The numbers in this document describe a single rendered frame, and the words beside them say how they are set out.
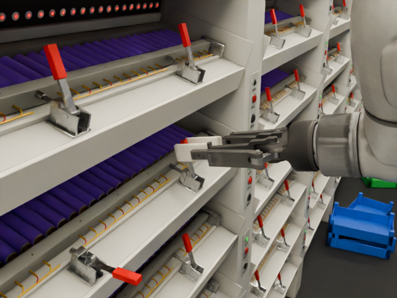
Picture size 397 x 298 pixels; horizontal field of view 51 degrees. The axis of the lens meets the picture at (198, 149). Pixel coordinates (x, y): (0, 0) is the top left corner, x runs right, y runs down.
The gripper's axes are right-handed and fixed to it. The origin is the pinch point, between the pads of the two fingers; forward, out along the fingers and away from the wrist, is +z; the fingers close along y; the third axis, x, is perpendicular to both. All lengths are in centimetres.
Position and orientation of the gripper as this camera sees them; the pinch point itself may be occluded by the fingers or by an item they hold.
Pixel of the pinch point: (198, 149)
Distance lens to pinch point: 69.8
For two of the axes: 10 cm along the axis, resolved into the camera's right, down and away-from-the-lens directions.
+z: -8.6, 0.2, 5.0
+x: -1.8, -9.4, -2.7
